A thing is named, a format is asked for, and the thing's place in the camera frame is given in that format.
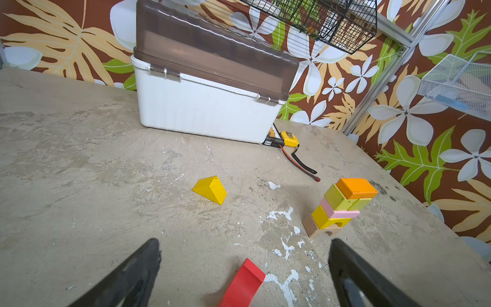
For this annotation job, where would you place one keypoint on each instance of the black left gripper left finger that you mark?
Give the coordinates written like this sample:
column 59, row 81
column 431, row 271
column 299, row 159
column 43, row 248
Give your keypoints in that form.
column 131, row 283

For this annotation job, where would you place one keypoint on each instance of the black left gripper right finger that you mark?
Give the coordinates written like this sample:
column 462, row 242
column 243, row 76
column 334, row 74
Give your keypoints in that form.
column 357, row 282

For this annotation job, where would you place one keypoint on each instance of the yellow arch wood block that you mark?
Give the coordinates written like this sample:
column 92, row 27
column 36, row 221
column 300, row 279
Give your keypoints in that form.
column 323, row 221

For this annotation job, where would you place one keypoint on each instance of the natural wood arch block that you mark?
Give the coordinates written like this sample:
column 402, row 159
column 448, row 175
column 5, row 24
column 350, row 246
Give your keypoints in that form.
column 313, row 230

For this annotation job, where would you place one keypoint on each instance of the pink rectangular wood block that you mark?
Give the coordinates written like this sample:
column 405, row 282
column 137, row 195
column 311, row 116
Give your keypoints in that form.
column 331, row 213

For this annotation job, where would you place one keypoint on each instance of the lime cube block front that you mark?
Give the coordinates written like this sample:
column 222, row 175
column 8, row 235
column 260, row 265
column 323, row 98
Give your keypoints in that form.
column 337, row 199

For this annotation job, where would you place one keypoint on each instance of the lime cube block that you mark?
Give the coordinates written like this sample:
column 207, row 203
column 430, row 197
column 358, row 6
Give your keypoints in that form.
column 337, row 199
column 359, row 204

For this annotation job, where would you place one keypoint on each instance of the orange rectangular wood block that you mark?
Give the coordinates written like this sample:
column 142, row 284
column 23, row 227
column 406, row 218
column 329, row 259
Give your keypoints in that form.
column 354, row 189

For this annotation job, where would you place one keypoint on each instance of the red arch wood block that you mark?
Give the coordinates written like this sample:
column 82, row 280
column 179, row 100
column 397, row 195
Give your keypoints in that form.
column 244, row 286

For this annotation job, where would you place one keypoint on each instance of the yellow triangular wood block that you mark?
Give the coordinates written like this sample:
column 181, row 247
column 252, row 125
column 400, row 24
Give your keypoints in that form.
column 212, row 189

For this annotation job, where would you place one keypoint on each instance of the yellow tape measure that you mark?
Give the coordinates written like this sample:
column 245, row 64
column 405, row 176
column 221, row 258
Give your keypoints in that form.
column 289, row 139

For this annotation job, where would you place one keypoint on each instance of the white storage box brown lid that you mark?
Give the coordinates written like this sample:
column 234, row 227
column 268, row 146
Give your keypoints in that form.
column 196, row 77

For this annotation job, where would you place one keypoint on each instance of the white wire basket right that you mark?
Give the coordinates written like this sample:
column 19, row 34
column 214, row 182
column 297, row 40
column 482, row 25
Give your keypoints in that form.
column 463, row 85

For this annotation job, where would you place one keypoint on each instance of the aluminium frame post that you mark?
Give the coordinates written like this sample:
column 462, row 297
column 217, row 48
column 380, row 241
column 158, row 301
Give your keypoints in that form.
column 408, row 43

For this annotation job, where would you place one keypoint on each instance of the black wire wall basket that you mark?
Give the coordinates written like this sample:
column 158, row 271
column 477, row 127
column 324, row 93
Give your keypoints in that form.
column 344, row 24

